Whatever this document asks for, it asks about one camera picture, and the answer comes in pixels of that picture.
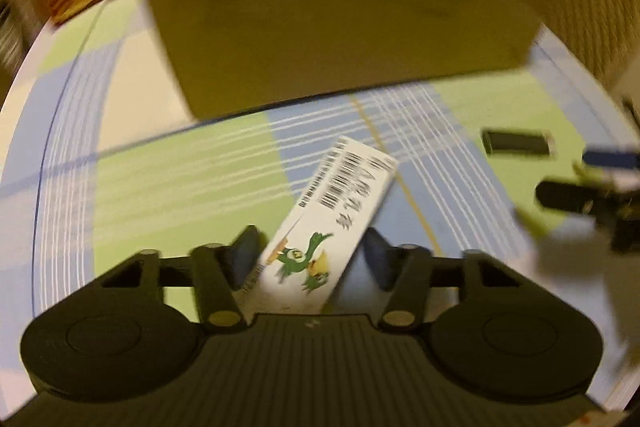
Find white box green bird print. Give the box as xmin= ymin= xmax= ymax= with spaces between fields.
xmin=240 ymin=136 xmax=400 ymax=314

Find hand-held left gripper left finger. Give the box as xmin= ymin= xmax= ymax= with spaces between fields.
xmin=99 ymin=225 xmax=262 ymax=334

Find cardboard box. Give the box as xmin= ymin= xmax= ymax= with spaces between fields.
xmin=135 ymin=0 xmax=566 ymax=120

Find small black rectangular object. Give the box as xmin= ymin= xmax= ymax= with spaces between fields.
xmin=481 ymin=129 xmax=557 ymax=158

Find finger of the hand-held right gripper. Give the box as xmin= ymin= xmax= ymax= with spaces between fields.
xmin=582 ymin=149 xmax=640 ymax=172
xmin=535 ymin=179 xmax=640 ymax=253

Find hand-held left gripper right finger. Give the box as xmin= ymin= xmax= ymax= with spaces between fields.
xmin=362 ymin=226 xmax=527 ymax=334

